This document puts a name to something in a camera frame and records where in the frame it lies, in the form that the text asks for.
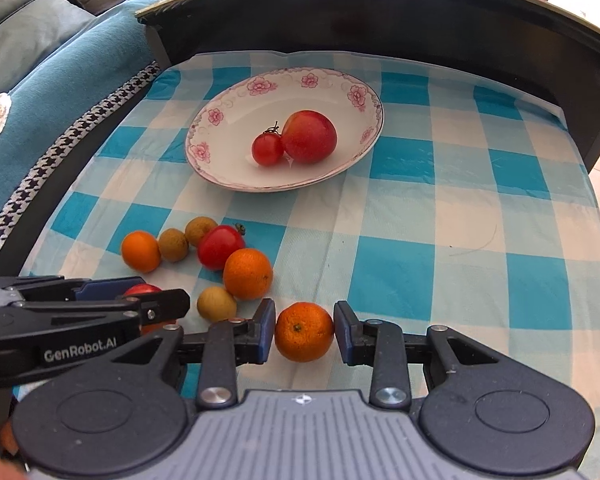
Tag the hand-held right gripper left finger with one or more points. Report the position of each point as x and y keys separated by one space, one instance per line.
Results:
x=266 y=332

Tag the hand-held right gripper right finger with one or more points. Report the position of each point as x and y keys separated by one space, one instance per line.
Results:
x=342 y=337

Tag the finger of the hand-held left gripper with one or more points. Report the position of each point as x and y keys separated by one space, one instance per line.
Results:
x=105 y=289
x=162 y=305

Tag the orange-red tomato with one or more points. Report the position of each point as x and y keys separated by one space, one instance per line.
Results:
x=142 y=289

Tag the orange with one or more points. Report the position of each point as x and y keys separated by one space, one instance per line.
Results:
x=304 y=331
x=140 y=251
x=247 y=273

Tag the brown longan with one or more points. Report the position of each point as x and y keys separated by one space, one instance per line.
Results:
x=173 y=245
x=216 y=304
x=200 y=230

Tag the white floral plate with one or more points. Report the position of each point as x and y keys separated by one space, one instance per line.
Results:
x=230 y=170

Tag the red tomato with stem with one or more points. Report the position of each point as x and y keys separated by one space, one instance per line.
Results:
x=221 y=246

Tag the blue white checked tablecloth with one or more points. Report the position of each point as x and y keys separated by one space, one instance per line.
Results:
x=430 y=240

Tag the blue blanket with houndstooth trim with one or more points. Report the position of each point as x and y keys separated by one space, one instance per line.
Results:
x=55 y=125

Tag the small cherry tomato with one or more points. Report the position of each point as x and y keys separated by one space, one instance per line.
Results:
x=267 y=148

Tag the large red tomato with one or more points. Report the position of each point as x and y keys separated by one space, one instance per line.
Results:
x=309 y=136

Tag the black coffee table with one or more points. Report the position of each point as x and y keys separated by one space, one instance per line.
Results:
x=380 y=25

